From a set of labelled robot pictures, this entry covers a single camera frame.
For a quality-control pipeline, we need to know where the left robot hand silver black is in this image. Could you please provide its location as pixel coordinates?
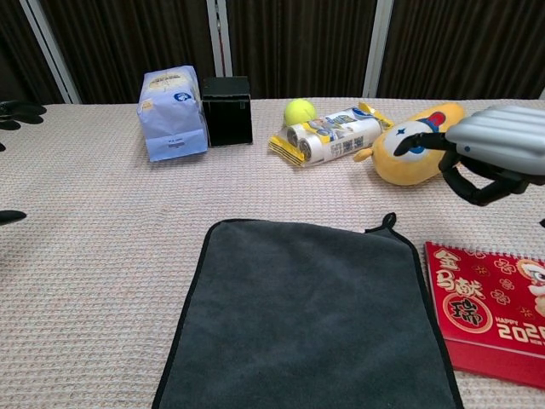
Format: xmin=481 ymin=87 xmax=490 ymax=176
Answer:
xmin=0 ymin=100 xmax=48 ymax=227

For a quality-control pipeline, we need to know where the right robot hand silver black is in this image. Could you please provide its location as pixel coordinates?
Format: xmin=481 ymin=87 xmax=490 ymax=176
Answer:
xmin=393 ymin=105 xmax=545 ymax=207

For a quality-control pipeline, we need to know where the black and pink cloth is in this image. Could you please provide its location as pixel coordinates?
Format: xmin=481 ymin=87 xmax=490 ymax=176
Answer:
xmin=151 ymin=211 xmax=465 ymax=409

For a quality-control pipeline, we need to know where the yellow plush toy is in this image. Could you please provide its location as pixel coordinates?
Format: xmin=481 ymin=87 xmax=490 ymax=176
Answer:
xmin=353 ymin=101 xmax=475 ymax=187

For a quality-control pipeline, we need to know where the light blue paper bag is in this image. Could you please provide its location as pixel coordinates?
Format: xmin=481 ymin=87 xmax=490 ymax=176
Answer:
xmin=135 ymin=64 xmax=209 ymax=163

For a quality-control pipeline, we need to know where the pack of trash bag rolls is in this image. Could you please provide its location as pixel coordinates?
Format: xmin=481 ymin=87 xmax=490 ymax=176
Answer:
xmin=267 ymin=101 xmax=395 ymax=168

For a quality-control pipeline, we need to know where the beige woven tablecloth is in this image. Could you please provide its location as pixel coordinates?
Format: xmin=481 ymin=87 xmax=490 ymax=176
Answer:
xmin=0 ymin=97 xmax=545 ymax=409

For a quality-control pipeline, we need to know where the red desk calendar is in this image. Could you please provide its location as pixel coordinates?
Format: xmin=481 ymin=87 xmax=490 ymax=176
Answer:
xmin=423 ymin=240 xmax=545 ymax=389

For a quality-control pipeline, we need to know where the yellow tennis ball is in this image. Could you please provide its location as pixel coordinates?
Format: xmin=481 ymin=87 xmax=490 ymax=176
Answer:
xmin=284 ymin=98 xmax=317 ymax=127

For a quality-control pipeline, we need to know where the black square box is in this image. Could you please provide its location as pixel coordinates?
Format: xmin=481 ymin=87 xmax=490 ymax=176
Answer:
xmin=200 ymin=75 xmax=255 ymax=148

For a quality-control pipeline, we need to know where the white metal partition post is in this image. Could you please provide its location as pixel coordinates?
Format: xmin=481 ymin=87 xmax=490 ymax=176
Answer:
xmin=361 ymin=0 xmax=395 ymax=100
xmin=205 ymin=0 xmax=234 ymax=78
xmin=19 ymin=0 xmax=83 ymax=106

